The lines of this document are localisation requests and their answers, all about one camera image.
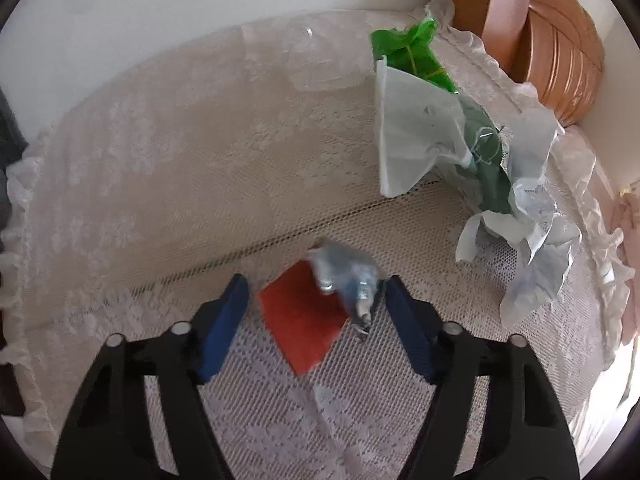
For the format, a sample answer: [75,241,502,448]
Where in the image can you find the printed paper ball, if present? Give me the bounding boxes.
[306,237,386,336]

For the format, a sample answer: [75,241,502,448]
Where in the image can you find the pink bed sheet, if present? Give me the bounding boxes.
[565,125,640,346]

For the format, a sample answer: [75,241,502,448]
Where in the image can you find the pink pillow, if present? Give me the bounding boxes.
[612,187,640,241]

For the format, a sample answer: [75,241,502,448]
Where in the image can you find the bright green plastic wrapper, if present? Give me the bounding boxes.
[370,17,463,96]

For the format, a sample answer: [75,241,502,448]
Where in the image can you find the red wrapper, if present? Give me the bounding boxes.
[257,245,348,377]

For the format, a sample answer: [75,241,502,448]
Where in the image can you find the white lace tablecloth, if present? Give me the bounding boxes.
[0,0,636,480]

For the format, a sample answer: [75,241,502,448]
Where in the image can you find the crumpled white paper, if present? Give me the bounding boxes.
[455,107,583,328]

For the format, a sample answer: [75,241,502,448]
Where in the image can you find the white and green packet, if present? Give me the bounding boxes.
[375,57,513,216]

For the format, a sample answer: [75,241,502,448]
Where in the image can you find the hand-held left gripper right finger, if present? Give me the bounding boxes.
[384,275,581,480]

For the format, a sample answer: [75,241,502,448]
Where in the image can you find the grey quilted jacket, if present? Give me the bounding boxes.
[0,87,28,261]

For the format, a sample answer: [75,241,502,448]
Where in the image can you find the wooden headboard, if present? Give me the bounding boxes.
[445,0,606,126]

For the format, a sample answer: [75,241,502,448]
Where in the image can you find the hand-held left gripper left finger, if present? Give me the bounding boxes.
[50,274,250,480]

